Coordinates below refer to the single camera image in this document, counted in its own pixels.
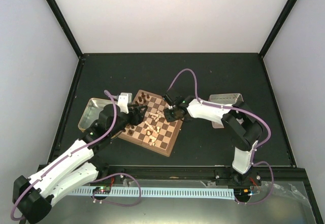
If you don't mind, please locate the left metal tray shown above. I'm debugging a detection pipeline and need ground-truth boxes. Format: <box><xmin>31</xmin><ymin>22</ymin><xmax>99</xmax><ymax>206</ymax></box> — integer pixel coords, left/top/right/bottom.
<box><xmin>78</xmin><ymin>98</ymin><xmax>114</xmax><ymax>134</ymax></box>

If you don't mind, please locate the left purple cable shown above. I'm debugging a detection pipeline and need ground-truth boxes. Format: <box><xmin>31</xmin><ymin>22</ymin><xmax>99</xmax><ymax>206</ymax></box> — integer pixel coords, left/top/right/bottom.
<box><xmin>10</xmin><ymin>89</ymin><xmax>142</xmax><ymax>221</ymax></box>

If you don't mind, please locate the wooden chess board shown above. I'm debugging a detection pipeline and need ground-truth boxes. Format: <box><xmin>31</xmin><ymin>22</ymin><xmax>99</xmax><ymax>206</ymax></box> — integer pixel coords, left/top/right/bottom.
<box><xmin>118</xmin><ymin>90</ymin><xmax>183</xmax><ymax>157</ymax></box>

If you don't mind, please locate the purple cable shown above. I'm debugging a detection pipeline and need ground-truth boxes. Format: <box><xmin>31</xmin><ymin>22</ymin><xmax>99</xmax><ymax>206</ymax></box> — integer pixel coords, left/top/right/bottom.
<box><xmin>10</xmin><ymin>89</ymin><xmax>142</xmax><ymax>221</ymax></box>
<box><xmin>167</xmin><ymin>68</ymin><xmax>275</xmax><ymax>206</ymax></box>

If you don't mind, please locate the right metal tray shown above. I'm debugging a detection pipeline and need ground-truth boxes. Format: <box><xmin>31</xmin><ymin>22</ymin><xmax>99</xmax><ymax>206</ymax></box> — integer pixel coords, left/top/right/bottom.
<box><xmin>208</xmin><ymin>93</ymin><xmax>245</xmax><ymax>129</ymax></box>

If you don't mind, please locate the metal tray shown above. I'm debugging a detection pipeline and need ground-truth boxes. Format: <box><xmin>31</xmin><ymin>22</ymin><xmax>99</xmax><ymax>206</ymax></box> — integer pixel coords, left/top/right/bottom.
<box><xmin>78</xmin><ymin>98</ymin><xmax>114</xmax><ymax>134</ymax></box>
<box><xmin>208</xmin><ymin>93</ymin><xmax>245</xmax><ymax>129</ymax></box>

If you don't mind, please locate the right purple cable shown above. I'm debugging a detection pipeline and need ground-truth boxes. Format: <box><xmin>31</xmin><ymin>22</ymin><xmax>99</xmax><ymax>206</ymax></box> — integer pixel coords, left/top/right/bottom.
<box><xmin>167</xmin><ymin>68</ymin><xmax>275</xmax><ymax>206</ymax></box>

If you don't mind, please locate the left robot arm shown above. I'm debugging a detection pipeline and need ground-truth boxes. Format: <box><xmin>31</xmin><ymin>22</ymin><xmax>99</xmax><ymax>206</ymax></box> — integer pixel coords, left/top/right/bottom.
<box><xmin>11</xmin><ymin>103</ymin><xmax>148</xmax><ymax>223</ymax></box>

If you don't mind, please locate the black mounting rail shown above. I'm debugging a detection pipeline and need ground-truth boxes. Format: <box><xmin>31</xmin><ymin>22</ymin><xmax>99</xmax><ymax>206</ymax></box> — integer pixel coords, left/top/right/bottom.
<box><xmin>100</xmin><ymin>166</ymin><xmax>310</xmax><ymax>186</ymax></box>

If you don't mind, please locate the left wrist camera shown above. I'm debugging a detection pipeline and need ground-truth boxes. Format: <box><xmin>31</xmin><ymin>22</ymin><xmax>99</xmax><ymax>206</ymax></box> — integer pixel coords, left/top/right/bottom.
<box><xmin>117</xmin><ymin>92</ymin><xmax>133</xmax><ymax>114</ymax></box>

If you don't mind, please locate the white slotted cable duct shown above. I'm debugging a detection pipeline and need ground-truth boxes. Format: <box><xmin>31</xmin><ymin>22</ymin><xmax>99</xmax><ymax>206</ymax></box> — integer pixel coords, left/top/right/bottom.
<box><xmin>69</xmin><ymin>186</ymin><xmax>235</xmax><ymax>200</ymax></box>

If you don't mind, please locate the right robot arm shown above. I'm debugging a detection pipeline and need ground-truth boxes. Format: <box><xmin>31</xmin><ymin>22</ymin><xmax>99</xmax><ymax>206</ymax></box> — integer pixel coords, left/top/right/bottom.
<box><xmin>162</xmin><ymin>88</ymin><xmax>263</xmax><ymax>185</ymax></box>

